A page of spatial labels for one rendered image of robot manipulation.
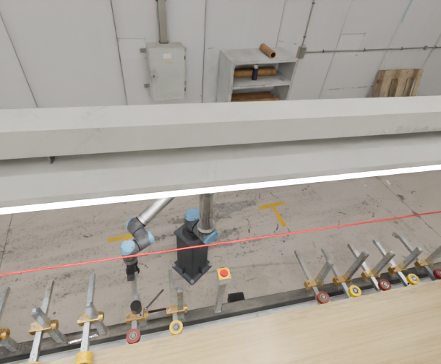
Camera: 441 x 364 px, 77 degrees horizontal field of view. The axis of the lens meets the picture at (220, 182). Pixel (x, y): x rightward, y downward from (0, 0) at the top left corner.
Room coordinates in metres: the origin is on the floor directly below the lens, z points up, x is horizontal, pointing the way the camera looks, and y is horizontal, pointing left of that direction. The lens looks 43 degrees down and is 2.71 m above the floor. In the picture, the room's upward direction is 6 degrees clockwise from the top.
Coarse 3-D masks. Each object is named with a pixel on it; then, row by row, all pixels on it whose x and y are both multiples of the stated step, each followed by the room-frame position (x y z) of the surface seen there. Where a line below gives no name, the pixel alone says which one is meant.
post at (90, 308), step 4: (88, 304) 0.61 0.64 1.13; (92, 304) 0.62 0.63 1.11; (88, 308) 0.59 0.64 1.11; (92, 308) 0.60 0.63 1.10; (88, 312) 0.59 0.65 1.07; (92, 312) 0.59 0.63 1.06; (96, 312) 0.62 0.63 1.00; (92, 316) 0.59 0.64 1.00; (96, 316) 0.60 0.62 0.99; (96, 324) 0.59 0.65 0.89; (100, 324) 0.60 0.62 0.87; (96, 328) 0.59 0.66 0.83; (100, 328) 0.59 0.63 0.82; (104, 328) 0.61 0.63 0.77; (100, 332) 0.59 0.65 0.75; (104, 332) 0.60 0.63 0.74
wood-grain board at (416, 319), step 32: (416, 288) 1.06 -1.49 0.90; (256, 320) 0.71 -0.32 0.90; (288, 320) 0.74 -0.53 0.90; (320, 320) 0.76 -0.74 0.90; (352, 320) 0.78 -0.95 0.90; (384, 320) 0.80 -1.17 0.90; (416, 320) 0.83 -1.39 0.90; (96, 352) 0.44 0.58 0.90; (128, 352) 0.46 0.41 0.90; (160, 352) 0.48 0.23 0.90; (192, 352) 0.49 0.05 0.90; (224, 352) 0.51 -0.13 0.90; (256, 352) 0.53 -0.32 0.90; (288, 352) 0.55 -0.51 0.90; (320, 352) 0.57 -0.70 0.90; (352, 352) 0.59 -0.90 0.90; (384, 352) 0.61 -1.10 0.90; (416, 352) 0.63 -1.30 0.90
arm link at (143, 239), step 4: (136, 232) 1.08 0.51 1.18; (140, 232) 1.08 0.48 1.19; (144, 232) 1.08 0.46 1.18; (148, 232) 1.08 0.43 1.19; (136, 236) 1.05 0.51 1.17; (140, 236) 1.04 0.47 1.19; (144, 236) 1.04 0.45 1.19; (148, 236) 1.05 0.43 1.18; (152, 236) 1.06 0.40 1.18; (136, 240) 1.01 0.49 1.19; (140, 240) 1.01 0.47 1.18; (144, 240) 1.02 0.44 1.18; (148, 240) 1.03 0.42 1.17; (152, 240) 1.04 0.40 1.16; (140, 244) 0.99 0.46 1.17; (144, 244) 1.00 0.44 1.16; (148, 244) 1.02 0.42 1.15; (140, 248) 0.97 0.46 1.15; (144, 248) 1.00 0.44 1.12
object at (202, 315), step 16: (416, 272) 1.32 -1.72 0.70; (304, 288) 1.07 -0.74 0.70; (320, 288) 1.08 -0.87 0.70; (336, 288) 1.10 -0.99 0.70; (368, 288) 1.16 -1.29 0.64; (224, 304) 0.88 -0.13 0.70; (240, 304) 0.89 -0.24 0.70; (256, 304) 0.90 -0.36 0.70; (272, 304) 0.92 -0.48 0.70; (288, 304) 0.95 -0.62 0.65; (160, 320) 0.72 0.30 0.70; (192, 320) 0.74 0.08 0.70; (208, 320) 0.77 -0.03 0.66; (64, 336) 0.56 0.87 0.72; (80, 336) 0.57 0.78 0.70; (96, 336) 0.58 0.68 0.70; (112, 336) 0.59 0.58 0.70; (0, 352) 0.43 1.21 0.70; (16, 352) 0.44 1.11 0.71; (48, 352) 0.47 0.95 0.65
